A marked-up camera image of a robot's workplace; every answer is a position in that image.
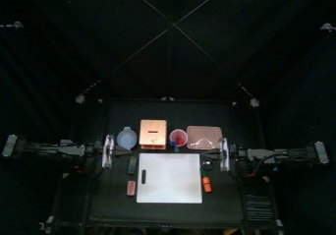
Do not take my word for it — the clear plastic cookie cutter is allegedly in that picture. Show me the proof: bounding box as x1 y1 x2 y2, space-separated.
189 137 216 149

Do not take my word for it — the wooden box with slot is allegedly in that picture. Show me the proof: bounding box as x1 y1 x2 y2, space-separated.
137 119 168 150

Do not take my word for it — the small red rectangular toy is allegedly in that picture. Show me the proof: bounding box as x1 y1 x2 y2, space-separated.
125 179 136 197

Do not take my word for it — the red plastic cup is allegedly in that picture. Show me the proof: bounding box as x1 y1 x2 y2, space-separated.
168 128 189 148

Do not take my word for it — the black round knob toy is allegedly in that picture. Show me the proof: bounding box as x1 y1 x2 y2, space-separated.
201 159 215 171

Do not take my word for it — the thin diagonal frame cord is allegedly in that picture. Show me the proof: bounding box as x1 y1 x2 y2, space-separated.
80 0 232 97
123 0 256 100

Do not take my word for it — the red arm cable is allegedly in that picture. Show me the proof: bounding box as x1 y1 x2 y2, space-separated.
243 155 269 178

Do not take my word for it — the dark green oblong toy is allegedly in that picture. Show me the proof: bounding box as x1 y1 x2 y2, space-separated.
125 155 139 175

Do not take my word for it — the orange toy carrot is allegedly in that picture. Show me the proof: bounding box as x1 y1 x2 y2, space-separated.
201 169 213 194

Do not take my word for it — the pink square tray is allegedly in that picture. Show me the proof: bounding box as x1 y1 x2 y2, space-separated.
185 125 224 150

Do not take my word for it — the light blue plastic bowl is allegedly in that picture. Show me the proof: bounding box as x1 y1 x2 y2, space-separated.
116 126 139 151

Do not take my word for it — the white text label sticker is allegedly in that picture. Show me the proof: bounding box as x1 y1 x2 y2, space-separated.
244 194 273 226

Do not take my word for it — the white cutting board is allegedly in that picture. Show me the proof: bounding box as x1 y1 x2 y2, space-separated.
135 151 205 205

